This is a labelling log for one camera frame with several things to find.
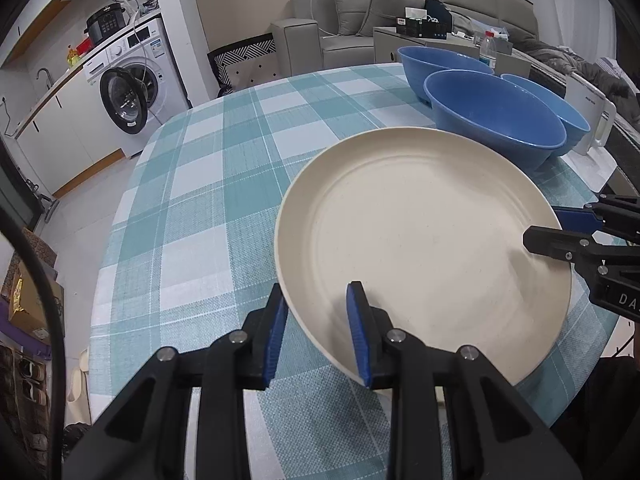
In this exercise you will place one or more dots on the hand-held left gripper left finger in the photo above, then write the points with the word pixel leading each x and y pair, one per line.
pixel 274 340

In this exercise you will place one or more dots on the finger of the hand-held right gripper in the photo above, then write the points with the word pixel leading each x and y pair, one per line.
pixel 575 217
pixel 555 242

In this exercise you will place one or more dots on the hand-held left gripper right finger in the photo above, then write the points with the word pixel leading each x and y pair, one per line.
pixel 360 340

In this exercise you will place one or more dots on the blue bowl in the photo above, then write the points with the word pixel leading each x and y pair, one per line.
pixel 440 67
pixel 565 115
pixel 495 115

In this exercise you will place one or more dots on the cream round plate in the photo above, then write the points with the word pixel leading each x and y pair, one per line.
pixel 425 240

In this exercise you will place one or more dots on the white electric kettle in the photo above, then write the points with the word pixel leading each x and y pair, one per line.
pixel 585 100

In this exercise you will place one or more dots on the teal checked tablecloth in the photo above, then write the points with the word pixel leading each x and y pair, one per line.
pixel 200 220

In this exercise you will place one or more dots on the grey blanket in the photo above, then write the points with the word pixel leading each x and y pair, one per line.
pixel 575 65

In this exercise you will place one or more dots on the clear bottle with red cap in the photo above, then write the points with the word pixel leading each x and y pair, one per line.
pixel 487 50

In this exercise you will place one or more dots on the cream slippers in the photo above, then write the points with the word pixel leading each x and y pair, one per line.
pixel 80 385

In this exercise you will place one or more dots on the black box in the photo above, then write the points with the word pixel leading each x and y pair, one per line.
pixel 425 27

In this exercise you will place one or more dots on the brown cardboard box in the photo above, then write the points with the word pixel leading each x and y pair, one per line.
pixel 35 300

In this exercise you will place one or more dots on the dark bag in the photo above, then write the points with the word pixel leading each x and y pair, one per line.
pixel 439 10

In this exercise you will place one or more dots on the patterned cardboard sheet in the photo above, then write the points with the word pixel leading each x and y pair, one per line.
pixel 42 250

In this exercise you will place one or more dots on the purple shelf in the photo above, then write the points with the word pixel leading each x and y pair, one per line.
pixel 20 340

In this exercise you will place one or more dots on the grey side cabinet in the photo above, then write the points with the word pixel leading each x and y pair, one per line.
pixel 387 42

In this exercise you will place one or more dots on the small white device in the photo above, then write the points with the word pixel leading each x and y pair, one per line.
pixel 416 12

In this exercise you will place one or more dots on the upright vacuum cleaner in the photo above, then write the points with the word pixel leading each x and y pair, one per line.
pixel 47 202

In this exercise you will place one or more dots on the grey cushion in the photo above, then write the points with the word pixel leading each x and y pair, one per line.
pixel 395 7
pixel 347 7

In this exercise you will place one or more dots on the white kitchen base cabinets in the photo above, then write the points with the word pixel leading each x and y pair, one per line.
pixel 65 130

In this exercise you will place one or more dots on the grey sofa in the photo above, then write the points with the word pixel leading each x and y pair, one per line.
pixel 300 40

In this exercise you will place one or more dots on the white washing machine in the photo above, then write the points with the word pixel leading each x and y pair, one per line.
pixel 150 55

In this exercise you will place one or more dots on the yellow bottle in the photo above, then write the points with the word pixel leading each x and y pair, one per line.
pixel 74 56

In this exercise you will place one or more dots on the red box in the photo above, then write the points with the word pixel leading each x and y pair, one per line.
pixel 84 48

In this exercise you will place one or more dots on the curved kitchen faucet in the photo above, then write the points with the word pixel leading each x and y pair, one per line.
pixel 44 76

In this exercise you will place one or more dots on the black pressure cooker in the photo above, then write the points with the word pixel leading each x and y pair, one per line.
pixel 106 22

